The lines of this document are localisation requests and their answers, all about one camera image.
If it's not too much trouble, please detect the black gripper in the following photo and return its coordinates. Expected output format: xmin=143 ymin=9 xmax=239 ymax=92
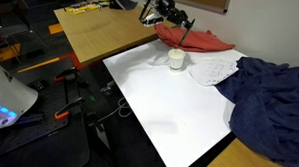
xmin=156 ymin=0 xmax=197 ymax=30

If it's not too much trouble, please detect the white coffee cup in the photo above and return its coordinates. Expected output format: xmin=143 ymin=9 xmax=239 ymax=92
xmin=167 ymin=48 xmax=187 ymax=73

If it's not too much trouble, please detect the red cloth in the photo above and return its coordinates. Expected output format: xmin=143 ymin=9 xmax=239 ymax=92
xmin=153 ymin=22 xmax=237 ymax=53

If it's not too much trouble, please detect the cork notice board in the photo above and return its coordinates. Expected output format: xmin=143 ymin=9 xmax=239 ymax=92
xmin=168 ymin=0 xmax=232 ymax=15

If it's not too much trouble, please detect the white lace paper doily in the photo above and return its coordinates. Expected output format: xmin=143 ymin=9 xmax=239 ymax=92
xmin=186 ymin=56 xmax=240 ymax=88

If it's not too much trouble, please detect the light wooden table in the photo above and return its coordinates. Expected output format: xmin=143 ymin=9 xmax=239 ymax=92
xmin=51 ymin=1 xmax=182 ymax=70

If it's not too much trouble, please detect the yellow marker box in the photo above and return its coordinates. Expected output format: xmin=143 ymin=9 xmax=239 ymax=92
xmin=64 ymin=2 xmax=102 ymax=17

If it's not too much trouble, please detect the dark blue cloth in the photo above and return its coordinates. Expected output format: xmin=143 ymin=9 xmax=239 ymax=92
xmin=212 ymin=55 xmax=299 ymax=167

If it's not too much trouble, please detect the black clamp with orange tip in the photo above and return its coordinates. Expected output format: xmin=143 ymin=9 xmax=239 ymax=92
xmin=52 ymin=66 xmax=80 ymax=84
xmin=53 ymin=95 xmax=87 ymax=121

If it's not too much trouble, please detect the wooden table with black edge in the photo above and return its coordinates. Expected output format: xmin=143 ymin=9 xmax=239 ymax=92
xmin=180 ymin=129 xmax=299 ymax=167

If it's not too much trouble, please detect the small black power box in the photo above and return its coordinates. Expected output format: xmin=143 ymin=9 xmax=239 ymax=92
xmin=28 ymin=77 xmax=48 ymax=92

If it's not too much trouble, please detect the dark office chair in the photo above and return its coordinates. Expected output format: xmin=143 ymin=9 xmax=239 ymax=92
xmin=0 ymin=6 xmax=38 ymax=68

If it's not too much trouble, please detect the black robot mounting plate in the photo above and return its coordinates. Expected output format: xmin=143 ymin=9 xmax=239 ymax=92
xmin=0 ymin=111 xmax=70 ymax=165

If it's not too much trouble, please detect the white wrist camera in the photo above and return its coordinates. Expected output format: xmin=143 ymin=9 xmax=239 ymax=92
xmin=139 ymin=12 xmax=166 ymax=29

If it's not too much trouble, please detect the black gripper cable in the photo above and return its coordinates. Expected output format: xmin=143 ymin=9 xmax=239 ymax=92
xmin=139 ymin=0 xmax=160 ymax=22

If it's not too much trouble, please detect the white cable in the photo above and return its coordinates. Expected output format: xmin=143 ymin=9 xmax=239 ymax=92
xmin=97 ymin=96 xmax=134 ymax=124

